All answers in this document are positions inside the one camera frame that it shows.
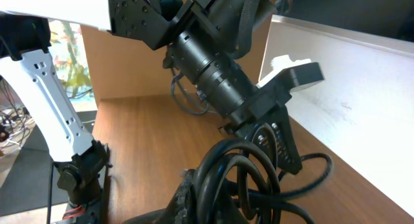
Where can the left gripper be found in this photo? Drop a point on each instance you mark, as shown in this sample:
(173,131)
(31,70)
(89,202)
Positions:
(264,118)

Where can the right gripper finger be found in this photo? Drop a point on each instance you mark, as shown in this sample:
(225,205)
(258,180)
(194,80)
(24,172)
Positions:
(182,207)

